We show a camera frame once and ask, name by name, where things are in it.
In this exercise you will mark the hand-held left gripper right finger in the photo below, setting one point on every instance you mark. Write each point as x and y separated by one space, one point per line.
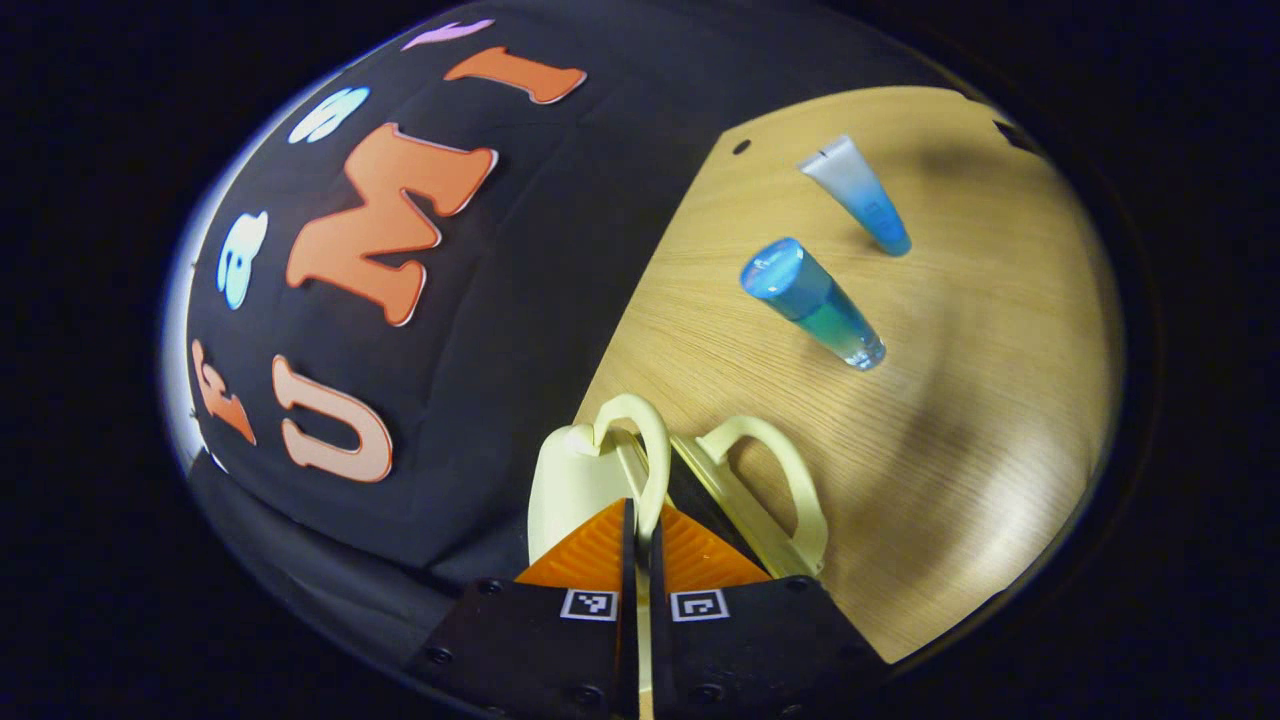
658 570

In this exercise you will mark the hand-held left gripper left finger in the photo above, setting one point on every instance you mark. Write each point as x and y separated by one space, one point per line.
628 560

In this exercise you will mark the blue skin care bottle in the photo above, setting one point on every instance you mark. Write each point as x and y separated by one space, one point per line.
810 300

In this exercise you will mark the white blue skin care tube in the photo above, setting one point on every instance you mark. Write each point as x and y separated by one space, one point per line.
860 190

